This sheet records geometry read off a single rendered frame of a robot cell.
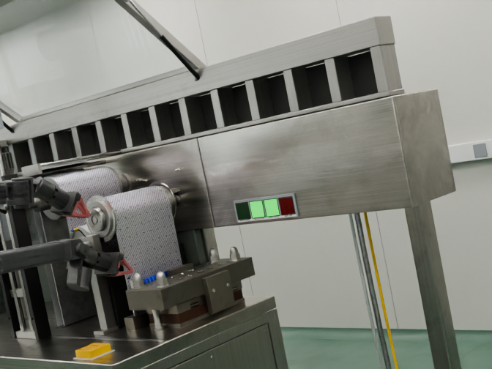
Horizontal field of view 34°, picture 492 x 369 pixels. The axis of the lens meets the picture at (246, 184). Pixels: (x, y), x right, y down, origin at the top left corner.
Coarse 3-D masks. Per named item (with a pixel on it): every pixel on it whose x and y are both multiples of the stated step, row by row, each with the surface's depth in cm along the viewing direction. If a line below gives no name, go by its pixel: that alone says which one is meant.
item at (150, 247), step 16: (144, 224) 251; (160, 224) 256; (128, 240) 245; (144, 240) 250; (160, 240) 255; (176, 240) 260; (128, 256) 245; (144, 256) 249; (160, 256) 254; (176, 256) 259; (144, 272) 249; (128, 288) 244
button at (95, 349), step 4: (92, 344) 223; (96, 344) 222; (100, 344) 221; (104, 344) 220; (108, 344) 220; (80, 348) 220; (84, 348) 219; (88, 348) 218; (92, 348) 217; (96, 348) 217; (100, 348) 218; (104, 348) 219; (108, 348) 220; (76, 352) 220; (80, 352) 218; (84, 352) 217; (88, 352) 216; (92, 352) 216; (96, 352) 217; (100, 352) 218; (104, 352) 219; (76, 356) 220; (80, 356) 219; (84, 356) 217; (88, 356) 216; (92, 356) 216; (96, 356) 217
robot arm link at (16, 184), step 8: (0, 184) 223; (8, 184) 223; (16, 184) 224; (24, 184) 225; (0, 192) 223; (8, 192) 226; (16, 192) 225; (24, 192) 226; (0, 200) 223; (8, 200) 224; (16, 200) 225; (24, 200) 226
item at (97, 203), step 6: (90, 204) 247; (96, 204) 245; (102, 204) 243; (102, 210) 243; (108, 210) 243; (108, 216) 242; (108, 222) 243; (90, 228) 249; (108, 228) 243; (102, 234) 245
